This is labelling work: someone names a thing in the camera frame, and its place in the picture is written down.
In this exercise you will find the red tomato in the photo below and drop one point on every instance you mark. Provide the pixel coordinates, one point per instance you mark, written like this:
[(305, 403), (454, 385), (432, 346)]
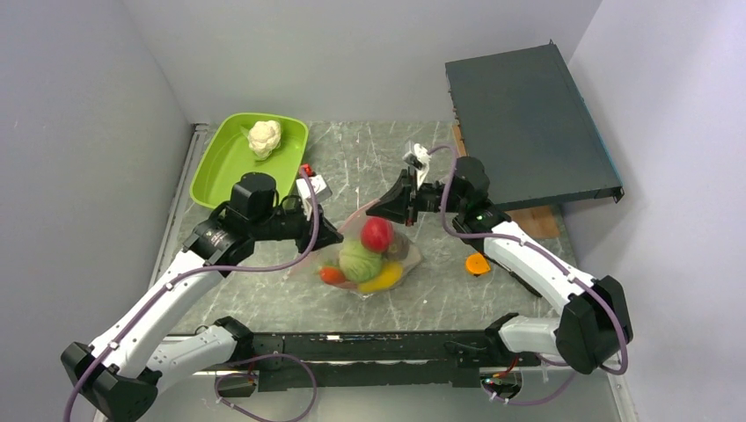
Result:
[(376, 234)]

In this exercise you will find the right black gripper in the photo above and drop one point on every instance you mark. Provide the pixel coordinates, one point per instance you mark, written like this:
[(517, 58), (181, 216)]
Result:
[(398, 206)]

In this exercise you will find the orange carrot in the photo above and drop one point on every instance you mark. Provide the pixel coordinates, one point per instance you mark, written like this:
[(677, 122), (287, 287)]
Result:
[(331, 275)]

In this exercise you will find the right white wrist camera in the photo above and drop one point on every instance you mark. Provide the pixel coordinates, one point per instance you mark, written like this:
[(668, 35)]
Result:
[(417, 160)]

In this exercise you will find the white cauliflower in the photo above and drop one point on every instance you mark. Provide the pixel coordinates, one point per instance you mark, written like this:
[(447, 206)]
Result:
[(264, 137)]

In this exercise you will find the yellow black screwdriver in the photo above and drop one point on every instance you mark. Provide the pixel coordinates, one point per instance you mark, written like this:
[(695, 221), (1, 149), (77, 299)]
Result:
[(515, 276)]

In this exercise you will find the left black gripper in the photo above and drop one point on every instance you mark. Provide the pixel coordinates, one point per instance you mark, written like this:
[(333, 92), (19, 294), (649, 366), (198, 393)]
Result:
[(326, 233)]

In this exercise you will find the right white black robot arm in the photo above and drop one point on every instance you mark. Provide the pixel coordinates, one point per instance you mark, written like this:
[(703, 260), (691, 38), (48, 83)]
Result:
[(592, 329)]

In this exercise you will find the dark green metal case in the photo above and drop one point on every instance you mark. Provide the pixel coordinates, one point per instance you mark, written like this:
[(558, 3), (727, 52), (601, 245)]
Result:
[(522, 115)]

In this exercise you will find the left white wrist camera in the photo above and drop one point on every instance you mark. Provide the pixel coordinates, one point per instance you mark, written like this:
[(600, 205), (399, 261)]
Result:
[(316, 184)]

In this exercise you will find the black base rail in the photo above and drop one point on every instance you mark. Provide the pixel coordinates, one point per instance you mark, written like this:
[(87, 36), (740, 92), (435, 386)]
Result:
[(376, 358)]

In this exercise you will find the yellow bell pepper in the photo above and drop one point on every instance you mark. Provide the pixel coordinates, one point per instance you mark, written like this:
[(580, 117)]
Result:
[(391, 273)]

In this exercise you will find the green plastic basket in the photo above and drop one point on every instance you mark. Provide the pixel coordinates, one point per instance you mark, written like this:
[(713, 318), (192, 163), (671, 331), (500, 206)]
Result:
[(228, 157)]

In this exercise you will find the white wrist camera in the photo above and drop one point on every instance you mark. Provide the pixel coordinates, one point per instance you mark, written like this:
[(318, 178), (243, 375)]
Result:
[(316, 184), (417, 160)]

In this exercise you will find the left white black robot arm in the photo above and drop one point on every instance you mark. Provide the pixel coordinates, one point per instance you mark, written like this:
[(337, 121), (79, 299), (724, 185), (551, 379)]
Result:
[(124, 370)]

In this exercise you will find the green cabbage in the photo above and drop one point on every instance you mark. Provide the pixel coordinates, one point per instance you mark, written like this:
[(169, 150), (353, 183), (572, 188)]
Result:
[(357, 263)]

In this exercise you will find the dark purple onion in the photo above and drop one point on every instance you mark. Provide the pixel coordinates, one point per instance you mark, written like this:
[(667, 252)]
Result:
[(402, 249)]

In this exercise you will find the clear zip top bag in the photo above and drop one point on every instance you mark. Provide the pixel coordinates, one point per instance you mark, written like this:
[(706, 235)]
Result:
[(350, 229)]

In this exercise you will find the orange tape measure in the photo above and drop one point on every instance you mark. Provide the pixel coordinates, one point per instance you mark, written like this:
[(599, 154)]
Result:
[(477, 265)]

